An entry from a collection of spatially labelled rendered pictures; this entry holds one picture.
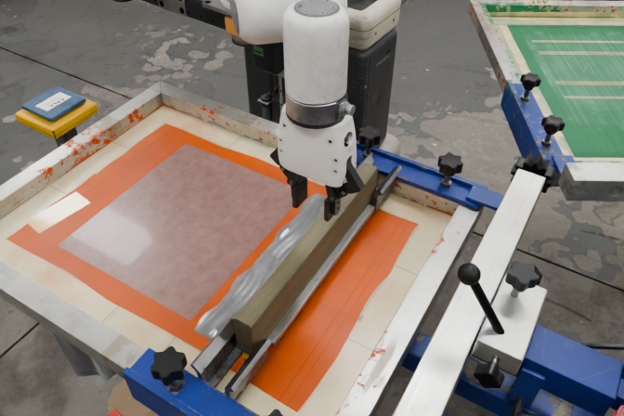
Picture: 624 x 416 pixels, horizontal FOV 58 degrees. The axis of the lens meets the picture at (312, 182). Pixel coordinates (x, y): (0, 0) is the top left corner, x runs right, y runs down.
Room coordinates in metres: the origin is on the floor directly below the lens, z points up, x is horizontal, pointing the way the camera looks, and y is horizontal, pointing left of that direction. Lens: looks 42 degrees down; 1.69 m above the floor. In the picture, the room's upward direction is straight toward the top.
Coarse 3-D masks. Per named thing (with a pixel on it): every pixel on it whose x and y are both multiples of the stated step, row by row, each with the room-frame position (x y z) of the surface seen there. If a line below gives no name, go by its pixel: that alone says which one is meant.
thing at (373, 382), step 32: (160, 96) 1.09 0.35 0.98; (192, 96) 1.08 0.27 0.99; (96, 128) 0.95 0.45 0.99; (128, 128) 1.00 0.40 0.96; (224, 128) 1.00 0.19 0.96; (256, 128) 0.96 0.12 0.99; (64, 160) 0.86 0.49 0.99; (0, 192) 0.76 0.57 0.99; (32, 192) 0.79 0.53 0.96; (416, 192) 0.77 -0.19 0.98; (448, 224) 0.68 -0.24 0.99; (448, 256) 0.60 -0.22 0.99; (0, 288) 0.54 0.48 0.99; (32, 288) 0.54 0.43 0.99; (416, 288) 0.54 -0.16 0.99; (64, 320) 0.48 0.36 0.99; (96, 320) 0.48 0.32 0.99; (416, 320) 0.48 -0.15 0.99; (96, 352) 0.43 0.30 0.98; (128, 352) 0.43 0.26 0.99; (384, 352) 0.43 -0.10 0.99; (384, 384) 0.38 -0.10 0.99
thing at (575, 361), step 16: (544, 336) 0.42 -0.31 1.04; (560, 336) 0.42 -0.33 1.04; (528, 352) 0.40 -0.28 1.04; (544, 352) 0.40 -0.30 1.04; (560, 352) 0.40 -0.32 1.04; (576, 352) 0.40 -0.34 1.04; (592, 352) 0.40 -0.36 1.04; (528, 368) 0.38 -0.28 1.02; (544, 368) 0.38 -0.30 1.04; (560, 368) 0.37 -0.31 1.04; (576, 368) 0.37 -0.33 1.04; (592, 368) 0.37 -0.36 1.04; (608, 368) 0.37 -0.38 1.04; (544, 384) 0.37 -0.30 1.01; (560, 384) 0.36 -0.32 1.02; (576, 384) 0.36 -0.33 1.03; (592, 384) 0.35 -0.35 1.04; (608, 384) 0.35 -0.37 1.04; (576, 400) 0.35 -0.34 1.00; (592, 400) 0.34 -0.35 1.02; (608, 400) 0.34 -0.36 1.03
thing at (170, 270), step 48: (96, 192) 0.79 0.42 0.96; (48, 240) 0.67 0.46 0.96; (96, 240) 0.67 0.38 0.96; (144, 240) 0.67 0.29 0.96; (192, 240) 0.67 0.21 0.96; (96, 288) 0.57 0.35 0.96; (144, 288) 0.57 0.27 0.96; (192, 288) 0.57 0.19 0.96; (192, 336) 0.48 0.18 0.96; (288, 336) 0.48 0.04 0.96; (336, 336) 0.48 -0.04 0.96; (288, 384) 0.40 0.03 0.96
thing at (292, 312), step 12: (360, 216) 0.69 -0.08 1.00; (360, 228) 0.67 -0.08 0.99; (348, 240) 0.63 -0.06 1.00; (336, 252) 0.61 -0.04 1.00; (324, 264) 0.58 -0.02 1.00; (324, 276) 0.56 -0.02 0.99; (312, 288) 0.54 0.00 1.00; (300, 300) 0.51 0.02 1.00; (288, 312) 0.49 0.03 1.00; (288, 324) 0.47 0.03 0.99; (276, 336) 0.45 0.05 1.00
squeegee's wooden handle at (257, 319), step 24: (360, 168) 0.74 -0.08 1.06; (360, 192) 0.69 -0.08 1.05; (336, 216) 0.63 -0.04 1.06; (312, 240) 0.57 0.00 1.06; (336, 240) 0.62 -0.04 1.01; (288, 264) 0.53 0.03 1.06; (312, 264) 0.55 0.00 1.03; (264, 288) 0.48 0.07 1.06; (288, 288) 0.50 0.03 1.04; (240, 312) 0.45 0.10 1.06; (264, 312) 0.45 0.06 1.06; (240, 336) 0.43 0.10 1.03; (264, 336) 0.44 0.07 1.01
